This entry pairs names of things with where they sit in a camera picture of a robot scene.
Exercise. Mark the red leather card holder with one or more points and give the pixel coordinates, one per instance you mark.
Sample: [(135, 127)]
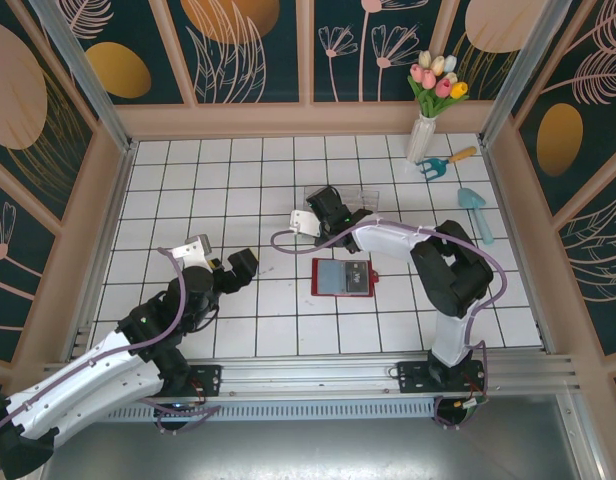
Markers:
[(315, 280)]

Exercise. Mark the black credit card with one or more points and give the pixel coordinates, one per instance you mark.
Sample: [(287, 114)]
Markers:
[(356, 277)]

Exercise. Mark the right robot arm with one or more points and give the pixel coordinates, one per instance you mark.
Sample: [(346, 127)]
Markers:
[(388, 240)]

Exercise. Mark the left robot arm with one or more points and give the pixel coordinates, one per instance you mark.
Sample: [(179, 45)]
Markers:
[(88, 370)]

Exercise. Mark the grey-blue credit card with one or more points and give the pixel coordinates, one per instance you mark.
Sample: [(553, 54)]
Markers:
[(331, 277)]

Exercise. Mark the clear plastic box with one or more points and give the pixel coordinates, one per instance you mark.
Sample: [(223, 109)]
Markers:
[(365, 199)]

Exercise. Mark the white ribbed vase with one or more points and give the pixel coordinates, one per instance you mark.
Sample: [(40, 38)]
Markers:
[(419, 140)]

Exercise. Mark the teal garden trowel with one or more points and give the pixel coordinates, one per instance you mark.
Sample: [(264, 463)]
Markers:
[(470, 200)]

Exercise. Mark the artificial tulip bouquet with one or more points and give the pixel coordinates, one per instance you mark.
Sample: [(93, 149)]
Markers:
[(438, 95)]

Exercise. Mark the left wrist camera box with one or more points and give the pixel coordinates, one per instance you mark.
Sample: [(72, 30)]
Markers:
[(200, 245)]

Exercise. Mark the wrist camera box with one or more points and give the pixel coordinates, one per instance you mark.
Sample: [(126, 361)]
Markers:
[(304, 222), (200, 245)]

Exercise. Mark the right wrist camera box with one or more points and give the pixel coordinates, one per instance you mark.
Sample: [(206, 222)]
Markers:
[(304, 222)]

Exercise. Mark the aluminium side rail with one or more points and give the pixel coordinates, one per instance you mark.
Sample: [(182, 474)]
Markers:
[(519, 240), (107, 240)]

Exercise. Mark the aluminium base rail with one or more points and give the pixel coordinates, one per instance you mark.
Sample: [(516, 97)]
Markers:
[(313, 375)]

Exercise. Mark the aluminium frame post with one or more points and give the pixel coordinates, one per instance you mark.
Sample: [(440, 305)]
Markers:
[(83, 70), (513, 70), (583, 440)]

